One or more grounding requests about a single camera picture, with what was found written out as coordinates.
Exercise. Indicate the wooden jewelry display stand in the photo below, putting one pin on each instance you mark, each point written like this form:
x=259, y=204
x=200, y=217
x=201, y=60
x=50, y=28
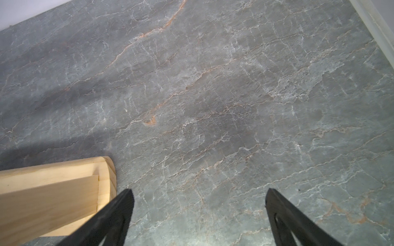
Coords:
x=54, y=199

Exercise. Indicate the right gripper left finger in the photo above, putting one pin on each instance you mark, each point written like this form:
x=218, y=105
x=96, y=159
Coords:
x=108, y=226

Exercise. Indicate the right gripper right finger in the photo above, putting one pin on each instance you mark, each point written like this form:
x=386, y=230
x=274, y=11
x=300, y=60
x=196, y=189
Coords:
x=288, y=222

